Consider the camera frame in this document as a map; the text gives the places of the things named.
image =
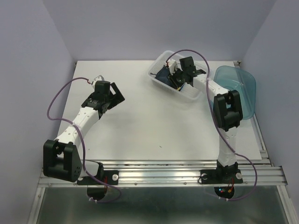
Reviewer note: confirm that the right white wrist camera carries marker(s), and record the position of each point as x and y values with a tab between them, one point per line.
172	65

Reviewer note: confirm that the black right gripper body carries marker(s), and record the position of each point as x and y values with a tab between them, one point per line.
178	73

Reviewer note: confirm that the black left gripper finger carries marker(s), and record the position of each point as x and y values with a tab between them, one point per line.
107	106
116	97

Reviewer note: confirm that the teal translucent plastic bin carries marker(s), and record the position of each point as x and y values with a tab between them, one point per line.
232	78

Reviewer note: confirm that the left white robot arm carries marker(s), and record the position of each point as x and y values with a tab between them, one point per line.
61	159

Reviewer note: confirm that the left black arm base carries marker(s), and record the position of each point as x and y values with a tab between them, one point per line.
101	186

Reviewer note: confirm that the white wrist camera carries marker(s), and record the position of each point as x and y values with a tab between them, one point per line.
98	78
172	65

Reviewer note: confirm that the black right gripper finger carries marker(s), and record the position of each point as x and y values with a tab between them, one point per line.
184	79
173	81

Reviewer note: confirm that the aluminium mounting rail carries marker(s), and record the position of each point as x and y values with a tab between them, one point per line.
186	173

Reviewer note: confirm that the white perforated plastic basket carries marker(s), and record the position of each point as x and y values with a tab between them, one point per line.
188	93

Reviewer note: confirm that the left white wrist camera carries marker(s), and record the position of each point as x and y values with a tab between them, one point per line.
98	78

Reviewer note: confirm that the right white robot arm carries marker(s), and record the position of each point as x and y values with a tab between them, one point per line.
226	111

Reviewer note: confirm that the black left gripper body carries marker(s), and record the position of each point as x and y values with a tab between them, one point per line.
107	99

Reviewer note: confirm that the dark grey towel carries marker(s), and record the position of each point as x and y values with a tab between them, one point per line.
162	76

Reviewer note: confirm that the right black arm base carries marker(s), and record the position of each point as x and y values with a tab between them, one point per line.
223	177

